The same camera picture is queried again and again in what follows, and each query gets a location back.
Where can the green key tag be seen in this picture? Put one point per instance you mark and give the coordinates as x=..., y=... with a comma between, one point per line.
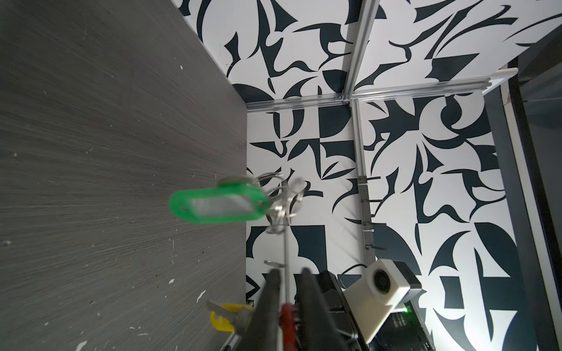
x=219, y=205

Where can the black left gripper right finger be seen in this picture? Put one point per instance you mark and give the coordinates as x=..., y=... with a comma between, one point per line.
x=317, y=330

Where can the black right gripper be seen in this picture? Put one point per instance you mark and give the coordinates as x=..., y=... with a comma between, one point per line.
x=404, y=329

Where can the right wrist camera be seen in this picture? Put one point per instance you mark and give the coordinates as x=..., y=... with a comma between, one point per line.
x=384, y=286

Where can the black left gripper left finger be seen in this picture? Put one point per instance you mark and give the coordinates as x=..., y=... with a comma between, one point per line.
x=261, y=334

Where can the wall hook rack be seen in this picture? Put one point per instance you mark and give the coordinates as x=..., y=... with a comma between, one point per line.
x=366, y=218

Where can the silver key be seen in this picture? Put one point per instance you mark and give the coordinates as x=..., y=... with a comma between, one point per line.
x=220, y=310

